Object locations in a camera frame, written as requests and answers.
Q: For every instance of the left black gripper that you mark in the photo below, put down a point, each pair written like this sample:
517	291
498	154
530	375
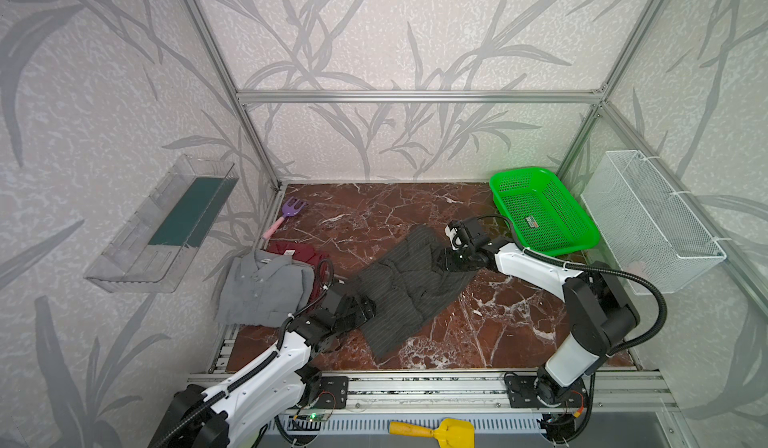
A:
358	307

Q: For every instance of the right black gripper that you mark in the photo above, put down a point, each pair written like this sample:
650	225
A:
458	253

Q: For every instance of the green plastic basket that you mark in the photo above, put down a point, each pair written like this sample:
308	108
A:
546	217

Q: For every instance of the dark grey striped shirt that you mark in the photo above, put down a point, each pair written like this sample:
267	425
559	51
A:
409	286

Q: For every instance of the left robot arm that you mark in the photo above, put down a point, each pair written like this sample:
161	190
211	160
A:
234	411

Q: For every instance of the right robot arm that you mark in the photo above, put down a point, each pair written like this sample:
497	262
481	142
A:
598	311

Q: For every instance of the maroon folded shirt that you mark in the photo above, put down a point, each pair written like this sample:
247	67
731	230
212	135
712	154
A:
307	254

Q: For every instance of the light grey folded shirt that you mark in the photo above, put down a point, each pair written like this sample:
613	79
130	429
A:
263	289

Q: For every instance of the purple pink toy rake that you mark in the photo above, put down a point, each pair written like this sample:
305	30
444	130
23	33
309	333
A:
291	208

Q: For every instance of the yellow toy shovel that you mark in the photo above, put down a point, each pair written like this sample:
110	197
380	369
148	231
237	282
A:
451	433

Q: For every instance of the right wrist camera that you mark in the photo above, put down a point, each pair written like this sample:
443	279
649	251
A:
466	234

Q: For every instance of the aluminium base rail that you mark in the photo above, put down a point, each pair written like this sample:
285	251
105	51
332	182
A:
485	391

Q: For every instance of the white wire mesh basket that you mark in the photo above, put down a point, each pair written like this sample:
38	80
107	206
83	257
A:
649	229

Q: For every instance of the clear plastic wall bin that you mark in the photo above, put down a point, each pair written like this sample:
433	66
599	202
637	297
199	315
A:
154	249

